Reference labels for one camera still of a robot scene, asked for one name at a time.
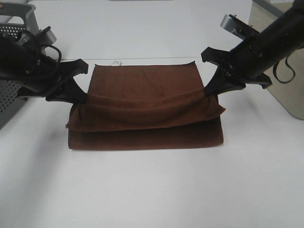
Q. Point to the white towel label tag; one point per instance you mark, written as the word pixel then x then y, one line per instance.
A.
pixel 116 63

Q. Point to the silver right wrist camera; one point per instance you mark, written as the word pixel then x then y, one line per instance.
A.
pixel 237 27

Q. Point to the brown towel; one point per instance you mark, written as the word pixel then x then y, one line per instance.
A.
pixel 145 107

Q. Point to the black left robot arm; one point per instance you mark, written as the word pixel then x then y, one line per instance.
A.
pixel 18 60

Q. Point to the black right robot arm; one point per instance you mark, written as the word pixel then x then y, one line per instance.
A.
pixel 285 34

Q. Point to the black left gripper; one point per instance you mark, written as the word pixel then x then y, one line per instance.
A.
pixel 40 81

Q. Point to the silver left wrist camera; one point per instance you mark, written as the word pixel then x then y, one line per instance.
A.
pixel 43 37

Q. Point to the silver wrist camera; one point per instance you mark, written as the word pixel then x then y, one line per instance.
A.
pixel 43 37
pixel 237 27

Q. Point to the grey perforated plastic basket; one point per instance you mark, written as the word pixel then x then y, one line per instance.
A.
pixel 9 103

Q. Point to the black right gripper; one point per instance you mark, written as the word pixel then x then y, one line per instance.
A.
pixel 244 64

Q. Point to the beige plastic storage box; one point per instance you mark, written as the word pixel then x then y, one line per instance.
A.
pixel 290 95

